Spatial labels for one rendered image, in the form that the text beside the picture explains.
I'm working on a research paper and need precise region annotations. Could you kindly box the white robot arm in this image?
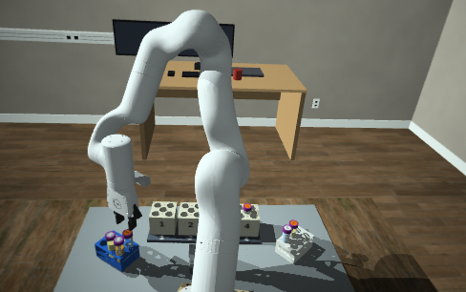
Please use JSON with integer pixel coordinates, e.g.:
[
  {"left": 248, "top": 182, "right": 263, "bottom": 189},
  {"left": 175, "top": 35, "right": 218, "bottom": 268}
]
[{"left": 88, "top": 10, "right": 250, "bottom": 292}]

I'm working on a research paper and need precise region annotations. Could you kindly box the blue tube rack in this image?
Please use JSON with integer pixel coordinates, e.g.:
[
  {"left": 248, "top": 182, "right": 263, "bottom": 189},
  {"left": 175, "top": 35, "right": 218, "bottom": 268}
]
[{"left": 95, "top": 237, "right": 139, "bottom": 271}]

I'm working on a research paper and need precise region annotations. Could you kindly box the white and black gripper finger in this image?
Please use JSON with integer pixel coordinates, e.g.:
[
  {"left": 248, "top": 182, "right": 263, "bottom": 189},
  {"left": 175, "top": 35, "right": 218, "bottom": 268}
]
[
  {"left": 128, "top": 204, "right": 142, "bottom": 231},
  {"left": 114, "top": 211, "right": 124, "bottom": 224}
]

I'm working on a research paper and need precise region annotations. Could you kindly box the white tube rack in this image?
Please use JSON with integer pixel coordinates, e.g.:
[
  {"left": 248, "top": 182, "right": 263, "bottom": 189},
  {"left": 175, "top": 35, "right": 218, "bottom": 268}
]
[{"left": 275, "top": 226, "right": 314, "bottom": 264}]

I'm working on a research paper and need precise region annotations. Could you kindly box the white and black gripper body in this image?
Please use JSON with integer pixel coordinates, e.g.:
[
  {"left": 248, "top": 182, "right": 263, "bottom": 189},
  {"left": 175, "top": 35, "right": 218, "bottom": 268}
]
[{"left": 107, "top": 185, "right": 139, "bottom": 218}]

